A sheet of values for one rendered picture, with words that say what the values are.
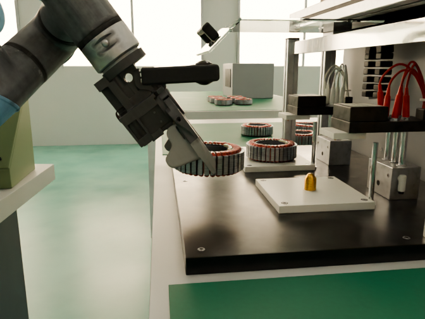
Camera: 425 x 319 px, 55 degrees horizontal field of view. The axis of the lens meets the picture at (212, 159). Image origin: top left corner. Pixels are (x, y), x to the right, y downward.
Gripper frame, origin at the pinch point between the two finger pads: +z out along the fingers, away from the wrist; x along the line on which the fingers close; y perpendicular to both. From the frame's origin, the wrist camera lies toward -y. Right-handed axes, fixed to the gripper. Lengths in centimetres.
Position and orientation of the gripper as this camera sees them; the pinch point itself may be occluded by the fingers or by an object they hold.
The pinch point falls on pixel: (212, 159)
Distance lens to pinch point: 64.2
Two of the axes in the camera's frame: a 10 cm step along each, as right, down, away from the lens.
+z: 5.8, 7.8, 2.5
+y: -8.1, 5.9, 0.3
